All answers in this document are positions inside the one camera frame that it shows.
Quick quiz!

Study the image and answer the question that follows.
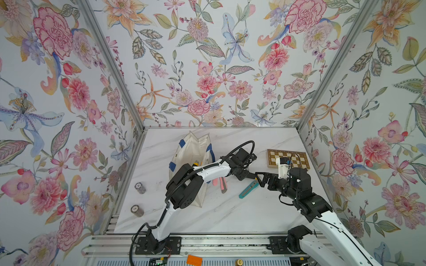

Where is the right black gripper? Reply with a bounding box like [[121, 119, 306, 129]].
[[256, 171, 300, 203]]

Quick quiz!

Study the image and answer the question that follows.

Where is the teal utility knife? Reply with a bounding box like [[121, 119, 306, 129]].
[[239, 180, 259, 199]]

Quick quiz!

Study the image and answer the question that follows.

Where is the white canvas tote pouch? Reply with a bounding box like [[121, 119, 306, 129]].
[[169, 131, 214, 208]]

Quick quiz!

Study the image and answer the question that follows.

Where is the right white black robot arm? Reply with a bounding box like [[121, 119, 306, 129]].
[[250, 167, 380, 266]]

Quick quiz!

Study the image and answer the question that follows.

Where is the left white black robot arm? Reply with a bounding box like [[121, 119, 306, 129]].
[[146, 147, 257, 254]]

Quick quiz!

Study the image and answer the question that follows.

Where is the long pink utility knife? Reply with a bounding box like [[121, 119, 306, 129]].
[[219, 177, 227, 194]]

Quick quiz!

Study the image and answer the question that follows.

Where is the wooden folding chess board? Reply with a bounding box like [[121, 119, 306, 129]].
[[267, 149, 310, 170]]

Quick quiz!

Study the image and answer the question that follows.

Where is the orange tag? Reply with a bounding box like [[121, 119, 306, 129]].
[[186, 255, 203, 266]]

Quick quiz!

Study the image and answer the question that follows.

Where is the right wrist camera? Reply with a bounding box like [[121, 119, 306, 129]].
[[276, 157, 291, 179]]

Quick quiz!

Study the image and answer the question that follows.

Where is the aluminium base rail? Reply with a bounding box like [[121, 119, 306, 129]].
[[81, 233, 337, 258]]

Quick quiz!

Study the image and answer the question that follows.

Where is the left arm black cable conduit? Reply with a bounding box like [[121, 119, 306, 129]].
[[129, 140, 256, 266]]

